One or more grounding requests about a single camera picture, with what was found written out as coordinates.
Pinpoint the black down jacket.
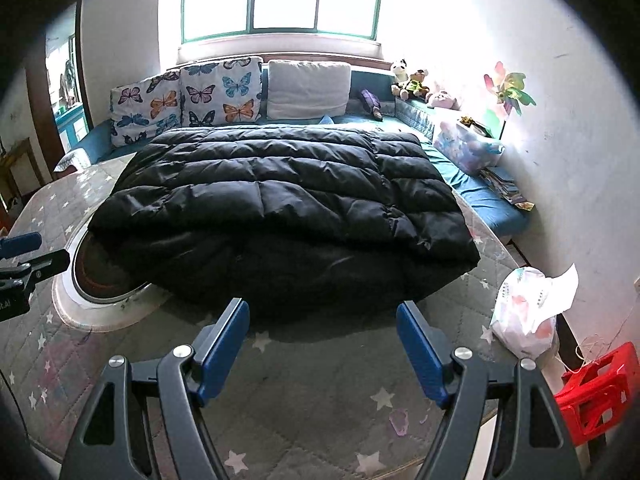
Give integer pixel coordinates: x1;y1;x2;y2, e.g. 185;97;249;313
87;122;482;343

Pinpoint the red plastic stool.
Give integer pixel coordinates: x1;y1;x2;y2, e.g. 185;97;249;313
554;342;640;448

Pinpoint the blue and white cabinet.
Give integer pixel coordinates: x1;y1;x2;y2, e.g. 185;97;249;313
55;105;91;153

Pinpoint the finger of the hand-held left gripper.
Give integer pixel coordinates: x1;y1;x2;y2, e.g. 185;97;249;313
0;232;43;262
0;249;71;287

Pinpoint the brown door frame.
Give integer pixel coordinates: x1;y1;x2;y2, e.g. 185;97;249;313
25;2;95;161

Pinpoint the wooden desk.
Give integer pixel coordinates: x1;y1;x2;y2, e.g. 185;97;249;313
0;140;43;201

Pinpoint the white and black plush toy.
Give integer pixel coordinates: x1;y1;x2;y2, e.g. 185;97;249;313
391;59;418;100

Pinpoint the printed white plastic bag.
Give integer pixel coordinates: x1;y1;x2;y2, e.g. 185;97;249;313
490;265;580;358

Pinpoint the blue cushioned bench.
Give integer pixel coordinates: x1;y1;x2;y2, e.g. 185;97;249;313
55;67;531;238

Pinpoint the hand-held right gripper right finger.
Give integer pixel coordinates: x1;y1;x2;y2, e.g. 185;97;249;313
396;300;583;480

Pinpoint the plain white pillow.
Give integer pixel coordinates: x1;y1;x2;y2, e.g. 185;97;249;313
266;60;352;120

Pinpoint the purple folding umbrella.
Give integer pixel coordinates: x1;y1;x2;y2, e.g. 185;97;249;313
360;89;385;122

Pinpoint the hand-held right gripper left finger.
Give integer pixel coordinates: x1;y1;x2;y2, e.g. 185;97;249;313
59;297;251;480

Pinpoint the stack of booklets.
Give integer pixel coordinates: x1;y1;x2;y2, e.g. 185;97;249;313
480;167;536;211

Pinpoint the pink and white plush bunny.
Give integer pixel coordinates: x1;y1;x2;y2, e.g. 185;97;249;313
425;82;461;111

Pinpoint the butterfly print pillow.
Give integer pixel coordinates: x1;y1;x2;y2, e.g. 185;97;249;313
179;56;265;128
110;70;182;148

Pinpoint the colourful pinwheel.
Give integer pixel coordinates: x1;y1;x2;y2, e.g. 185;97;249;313
482;61;537;141

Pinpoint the patterned grey cloth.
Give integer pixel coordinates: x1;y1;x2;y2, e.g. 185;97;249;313
54;150;93;173

